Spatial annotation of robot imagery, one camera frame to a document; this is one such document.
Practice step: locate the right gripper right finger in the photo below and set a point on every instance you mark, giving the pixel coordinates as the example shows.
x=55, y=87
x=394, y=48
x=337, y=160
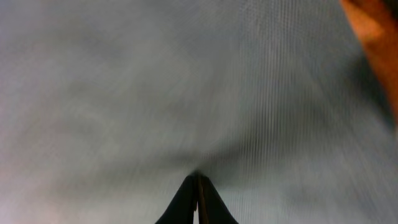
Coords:
x=211, y=208

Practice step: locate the blue polo shirt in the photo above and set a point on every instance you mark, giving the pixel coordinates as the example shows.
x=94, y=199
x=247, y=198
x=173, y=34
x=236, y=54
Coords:
x=106, y=106

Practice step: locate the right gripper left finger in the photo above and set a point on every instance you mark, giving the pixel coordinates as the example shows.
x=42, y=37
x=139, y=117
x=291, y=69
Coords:
x=183, y=205

